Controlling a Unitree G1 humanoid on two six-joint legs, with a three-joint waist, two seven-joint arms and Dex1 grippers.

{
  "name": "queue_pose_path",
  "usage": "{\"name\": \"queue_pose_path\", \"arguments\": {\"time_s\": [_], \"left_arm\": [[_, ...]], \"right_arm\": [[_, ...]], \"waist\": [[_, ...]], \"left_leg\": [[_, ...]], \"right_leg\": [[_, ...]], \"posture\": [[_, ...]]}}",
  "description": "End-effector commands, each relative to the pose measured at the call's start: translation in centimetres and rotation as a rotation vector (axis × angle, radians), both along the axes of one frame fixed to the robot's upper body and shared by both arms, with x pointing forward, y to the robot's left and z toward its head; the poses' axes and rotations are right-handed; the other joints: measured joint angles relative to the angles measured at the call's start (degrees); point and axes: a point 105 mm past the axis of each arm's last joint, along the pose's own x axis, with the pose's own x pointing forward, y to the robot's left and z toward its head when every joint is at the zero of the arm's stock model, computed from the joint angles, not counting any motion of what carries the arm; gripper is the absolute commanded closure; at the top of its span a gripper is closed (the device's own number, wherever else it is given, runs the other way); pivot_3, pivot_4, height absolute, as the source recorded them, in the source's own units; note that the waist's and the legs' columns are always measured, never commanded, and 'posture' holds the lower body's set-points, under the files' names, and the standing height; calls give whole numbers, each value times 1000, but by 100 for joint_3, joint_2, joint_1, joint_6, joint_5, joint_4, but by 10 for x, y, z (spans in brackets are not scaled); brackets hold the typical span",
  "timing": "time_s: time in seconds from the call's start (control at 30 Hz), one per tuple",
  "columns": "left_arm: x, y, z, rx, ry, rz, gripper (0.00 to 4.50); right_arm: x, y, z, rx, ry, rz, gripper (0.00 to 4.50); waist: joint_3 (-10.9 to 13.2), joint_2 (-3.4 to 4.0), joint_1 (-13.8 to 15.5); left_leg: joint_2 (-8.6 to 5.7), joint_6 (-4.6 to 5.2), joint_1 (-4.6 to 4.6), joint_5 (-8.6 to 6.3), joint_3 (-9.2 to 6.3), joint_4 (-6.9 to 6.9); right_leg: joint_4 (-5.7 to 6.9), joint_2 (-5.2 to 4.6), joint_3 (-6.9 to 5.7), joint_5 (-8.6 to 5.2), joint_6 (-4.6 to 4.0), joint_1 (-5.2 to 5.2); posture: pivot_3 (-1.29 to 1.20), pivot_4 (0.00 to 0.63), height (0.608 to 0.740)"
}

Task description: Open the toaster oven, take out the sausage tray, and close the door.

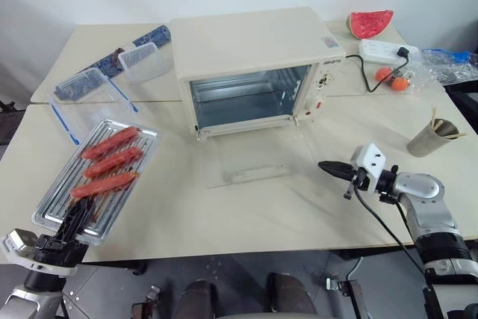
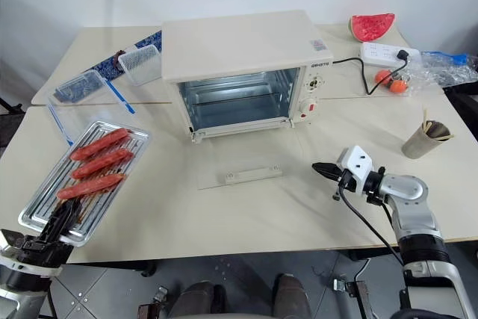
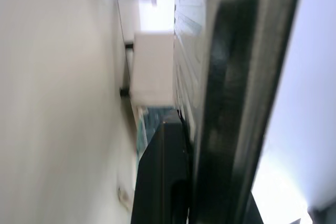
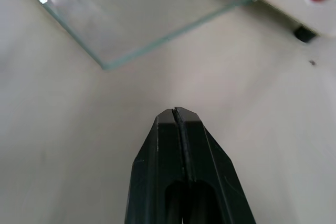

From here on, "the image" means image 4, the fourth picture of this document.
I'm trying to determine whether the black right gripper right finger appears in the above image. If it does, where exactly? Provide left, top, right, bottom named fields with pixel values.
left=174, top=106, right=257, bottom=224

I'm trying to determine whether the black oven foot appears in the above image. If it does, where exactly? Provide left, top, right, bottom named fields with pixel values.
left=293, top=24, right=317, bottom=44

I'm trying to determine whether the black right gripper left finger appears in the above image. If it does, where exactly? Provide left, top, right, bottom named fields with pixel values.
left=124, top=108, right=190, bottom=224

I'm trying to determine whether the clear glass plate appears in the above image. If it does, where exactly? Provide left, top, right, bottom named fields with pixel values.
left=10, top=0, right=275, bottom=71

